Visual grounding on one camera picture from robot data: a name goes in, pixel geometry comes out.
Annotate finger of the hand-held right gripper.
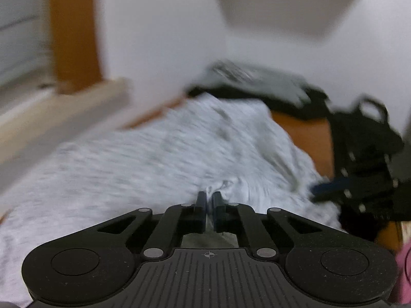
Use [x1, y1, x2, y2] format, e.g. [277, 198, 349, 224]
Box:
[313, 192, 370, 214]
[311, 167, 357, 196]

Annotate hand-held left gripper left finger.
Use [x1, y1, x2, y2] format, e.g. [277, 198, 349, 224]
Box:
[80, 192, 207, 260]

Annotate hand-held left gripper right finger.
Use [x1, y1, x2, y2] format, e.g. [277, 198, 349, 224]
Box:
[212, 192, 338, 260]

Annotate white patterned hoodie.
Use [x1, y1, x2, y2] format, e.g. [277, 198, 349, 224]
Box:
[0, 93, 341, 308]

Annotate black laptop bag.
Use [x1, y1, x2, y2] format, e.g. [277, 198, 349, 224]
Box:
[326, 94, 405, 183]

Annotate pink clothing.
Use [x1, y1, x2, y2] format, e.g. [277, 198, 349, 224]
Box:
[395, 244, 411, 305]

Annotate black folded garment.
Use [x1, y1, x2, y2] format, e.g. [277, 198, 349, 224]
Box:
[188, 85, 331, 121]

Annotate beige window sill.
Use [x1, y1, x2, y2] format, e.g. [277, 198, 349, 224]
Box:
[0, 77, 132, 196]

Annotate grey window blind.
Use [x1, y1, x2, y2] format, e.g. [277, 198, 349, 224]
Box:
[0, 0, 53, 97]

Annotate cream wall shelf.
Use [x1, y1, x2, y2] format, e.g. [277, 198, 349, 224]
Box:
[205, 0, 376, 44]

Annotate wooden window frame post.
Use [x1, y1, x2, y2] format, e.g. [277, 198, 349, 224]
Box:
[48, 0, 105, 93]

